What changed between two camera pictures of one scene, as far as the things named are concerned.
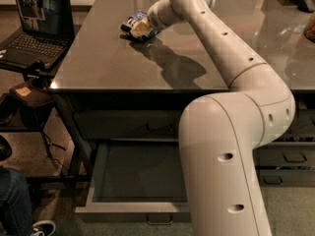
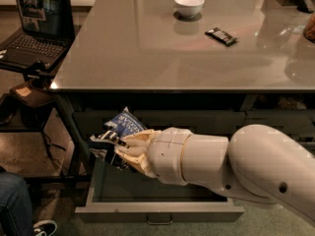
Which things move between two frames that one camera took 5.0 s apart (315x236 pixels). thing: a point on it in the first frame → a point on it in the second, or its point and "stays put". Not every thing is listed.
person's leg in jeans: (15, 205) stays put
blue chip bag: (126, 29) → (125, 123)
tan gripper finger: (141, 29) → (141, 140)
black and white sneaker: (43, 228) stays put
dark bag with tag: (31, 94) stays put
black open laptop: (46, 27) stays put
